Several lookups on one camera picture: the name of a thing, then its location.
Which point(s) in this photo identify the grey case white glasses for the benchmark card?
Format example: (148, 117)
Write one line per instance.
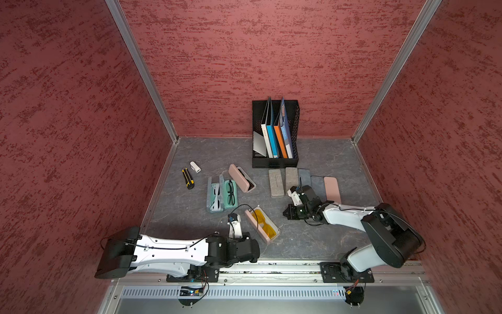
(215, 202)

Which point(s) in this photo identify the pink case yellow glasses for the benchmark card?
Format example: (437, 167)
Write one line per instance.
(265, 227)

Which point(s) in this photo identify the blue folder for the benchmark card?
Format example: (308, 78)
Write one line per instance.
(285, 130)

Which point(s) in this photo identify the aluminium left corner post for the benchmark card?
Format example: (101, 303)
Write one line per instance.
(121, 22)

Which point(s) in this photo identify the black mesh file holder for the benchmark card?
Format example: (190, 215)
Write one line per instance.
(293, 114)

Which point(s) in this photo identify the white grey book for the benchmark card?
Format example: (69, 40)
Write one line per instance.
(261, 143)

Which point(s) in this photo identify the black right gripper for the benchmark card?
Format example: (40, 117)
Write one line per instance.
(291, 216)

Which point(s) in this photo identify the aluminium right corner post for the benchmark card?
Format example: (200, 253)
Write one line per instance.
(418, 28)

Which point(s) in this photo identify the green case black glasses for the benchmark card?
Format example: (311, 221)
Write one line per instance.
(228, 193)

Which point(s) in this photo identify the perforated vent strip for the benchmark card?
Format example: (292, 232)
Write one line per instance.
(238, 292)

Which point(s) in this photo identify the orange book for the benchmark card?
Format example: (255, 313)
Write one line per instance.
(280, 139)

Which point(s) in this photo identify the pink case dark sunglasses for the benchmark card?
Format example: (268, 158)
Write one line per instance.
(243, 181)

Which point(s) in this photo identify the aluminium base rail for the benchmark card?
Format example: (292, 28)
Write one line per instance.
(269, 272)

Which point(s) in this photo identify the aluminium corner post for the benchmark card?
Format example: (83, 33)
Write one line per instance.
(418, 28)
(121, 22)

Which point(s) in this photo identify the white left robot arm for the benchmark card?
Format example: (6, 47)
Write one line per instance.
(129, 251)

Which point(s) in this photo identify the teal book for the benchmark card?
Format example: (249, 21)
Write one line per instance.
(270, 130)

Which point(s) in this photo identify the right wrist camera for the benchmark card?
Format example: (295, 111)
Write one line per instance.
(293, 194)

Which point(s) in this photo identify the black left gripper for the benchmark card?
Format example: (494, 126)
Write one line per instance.
(246, 236)

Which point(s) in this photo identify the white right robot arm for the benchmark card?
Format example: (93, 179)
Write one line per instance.
(392, 239)

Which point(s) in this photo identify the grey case blue glasses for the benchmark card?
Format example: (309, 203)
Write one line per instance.
(318, 186)

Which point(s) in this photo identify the small white cylinder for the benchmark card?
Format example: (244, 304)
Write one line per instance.
(195, 167)

